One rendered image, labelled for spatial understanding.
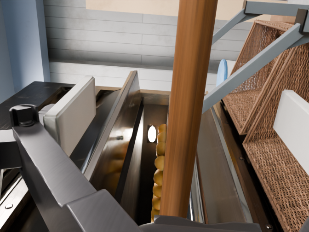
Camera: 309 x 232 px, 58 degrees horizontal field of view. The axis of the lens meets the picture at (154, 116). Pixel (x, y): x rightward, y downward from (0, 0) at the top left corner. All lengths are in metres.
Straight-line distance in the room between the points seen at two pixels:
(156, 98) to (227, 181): 0.94
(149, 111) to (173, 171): 1.60
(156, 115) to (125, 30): 2.21
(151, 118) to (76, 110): 1.73
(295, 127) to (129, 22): 3.76
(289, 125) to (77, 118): 0.13
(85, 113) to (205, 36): 0.11
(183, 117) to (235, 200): 0.74
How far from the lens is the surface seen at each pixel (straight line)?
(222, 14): 3.39
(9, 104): 1.72
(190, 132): 0.25
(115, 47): 3.98
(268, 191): 1.02
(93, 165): 0.84
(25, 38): 3.77
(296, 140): 0.18
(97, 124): 1.38
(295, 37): 0.65
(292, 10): 1.15
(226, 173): 1.08
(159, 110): 1.86
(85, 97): 0.18
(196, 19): 0.23
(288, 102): 0.20
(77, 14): 4.05
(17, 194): 1.02
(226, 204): 0.96
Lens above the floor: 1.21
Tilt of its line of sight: 2 degrees up
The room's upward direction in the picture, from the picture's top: 86 degrees counter-clockwise
